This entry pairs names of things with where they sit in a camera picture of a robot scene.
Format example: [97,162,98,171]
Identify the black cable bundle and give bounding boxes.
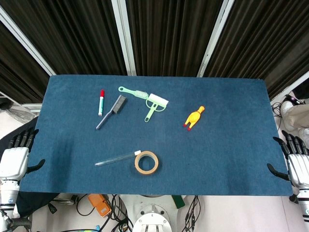
[76,193,134,232]

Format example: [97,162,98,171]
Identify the black cloth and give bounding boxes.
[0,115,60,218]

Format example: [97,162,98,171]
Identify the blue felt table mat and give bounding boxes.
[18,74,294,197]

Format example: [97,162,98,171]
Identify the orange handheld device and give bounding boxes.
[87,193,112,217]

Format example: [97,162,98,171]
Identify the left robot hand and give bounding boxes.
[0,129,46,181]

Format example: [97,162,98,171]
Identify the green rectangular block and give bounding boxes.
[171,195,186,209]

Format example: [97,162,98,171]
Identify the red capped whiteboard marker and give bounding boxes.
[98,89,106,117]

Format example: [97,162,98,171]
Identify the green comb brush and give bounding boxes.
[118,86,150,100]

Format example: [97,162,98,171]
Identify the brown tape roll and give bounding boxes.
[134,150,159,175]

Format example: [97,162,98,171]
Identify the yellow rubber chicken toy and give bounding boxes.
[183,105,206,131]

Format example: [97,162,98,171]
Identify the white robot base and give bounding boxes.
[119,194,186,232]

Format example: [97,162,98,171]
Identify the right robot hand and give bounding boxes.
[267,130,309,189]

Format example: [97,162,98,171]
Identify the grey handled brush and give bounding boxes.
[96,94,127,131]

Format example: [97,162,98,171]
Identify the person leg in beige trousers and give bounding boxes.
[286,104,309,129]

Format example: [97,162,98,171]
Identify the transparent tube with white cap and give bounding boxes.
[94,150,141,167]

